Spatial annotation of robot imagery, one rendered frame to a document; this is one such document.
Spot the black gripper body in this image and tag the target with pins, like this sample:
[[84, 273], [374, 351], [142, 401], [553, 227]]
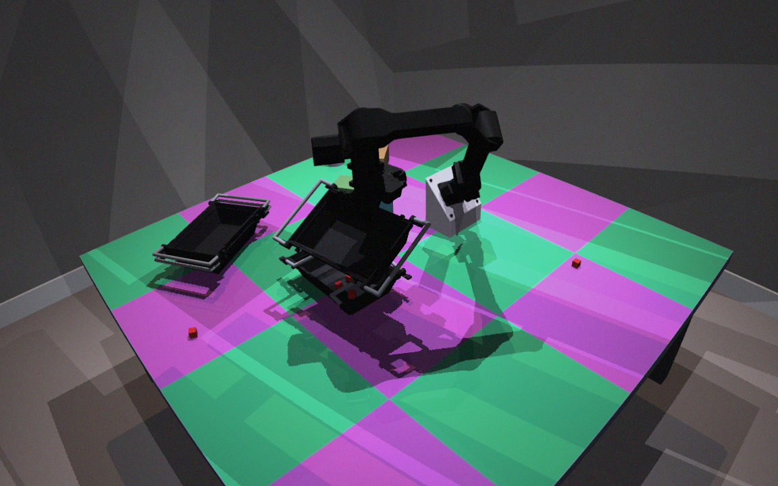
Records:
[[348, 204]]

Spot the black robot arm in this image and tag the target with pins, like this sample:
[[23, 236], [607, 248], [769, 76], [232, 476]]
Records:
[[364, 131]]

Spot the tan cube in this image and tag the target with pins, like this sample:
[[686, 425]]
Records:
[[384, 154]]

